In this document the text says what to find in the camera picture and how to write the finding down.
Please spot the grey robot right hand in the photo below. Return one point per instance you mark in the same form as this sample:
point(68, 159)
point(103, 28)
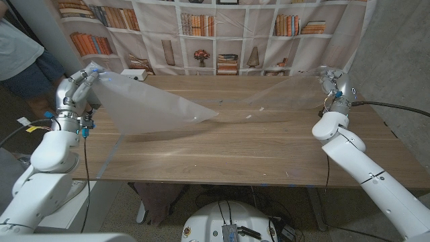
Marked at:
point(339, 87)

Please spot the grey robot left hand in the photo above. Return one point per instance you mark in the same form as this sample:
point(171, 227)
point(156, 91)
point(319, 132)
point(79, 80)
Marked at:
point(72, 92)

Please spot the transparent window cling sheet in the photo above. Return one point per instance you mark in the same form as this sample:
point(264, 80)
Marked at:
point(289, 92)

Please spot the clear plastic bag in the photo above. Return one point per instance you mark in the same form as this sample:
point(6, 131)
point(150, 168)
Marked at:
point(148, 104)

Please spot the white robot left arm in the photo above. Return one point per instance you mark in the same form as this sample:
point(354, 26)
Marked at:
point(47, 168)

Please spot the person bare forearm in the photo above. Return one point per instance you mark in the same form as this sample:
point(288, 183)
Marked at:
point(2, 8)

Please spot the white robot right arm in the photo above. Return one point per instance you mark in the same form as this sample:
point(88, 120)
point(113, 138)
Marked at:
point(373, 174)

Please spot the white power strip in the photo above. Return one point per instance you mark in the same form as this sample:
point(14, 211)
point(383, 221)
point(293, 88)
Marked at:
point(134, 74)

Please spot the person in white shirt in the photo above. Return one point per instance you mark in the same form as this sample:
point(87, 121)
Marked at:
point(16, 57)

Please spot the person in grey trousers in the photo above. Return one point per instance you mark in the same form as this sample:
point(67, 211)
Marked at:
point(8, 174)

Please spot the printed bookshelf backdrop cloth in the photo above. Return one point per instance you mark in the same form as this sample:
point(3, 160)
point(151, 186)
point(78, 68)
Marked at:
point(161, 20)

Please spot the grey table leg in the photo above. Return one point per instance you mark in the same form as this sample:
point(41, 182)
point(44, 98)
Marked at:
point(319, 215)

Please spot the white table leg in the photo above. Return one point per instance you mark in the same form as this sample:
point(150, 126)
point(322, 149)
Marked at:
point(141, 213)

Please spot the black power adapter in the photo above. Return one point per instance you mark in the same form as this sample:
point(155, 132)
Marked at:
point(289, 232)

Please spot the black connector on torso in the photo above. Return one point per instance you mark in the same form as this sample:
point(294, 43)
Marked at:
point(250, 232)

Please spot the grey finned electronics module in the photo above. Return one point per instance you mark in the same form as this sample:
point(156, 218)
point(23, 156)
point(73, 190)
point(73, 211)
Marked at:
point(229, 233)

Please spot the white robot torso base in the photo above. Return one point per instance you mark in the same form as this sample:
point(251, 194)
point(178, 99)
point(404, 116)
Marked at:
point(208, 218)

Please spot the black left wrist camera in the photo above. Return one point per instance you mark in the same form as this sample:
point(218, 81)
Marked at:
point(86, 124)

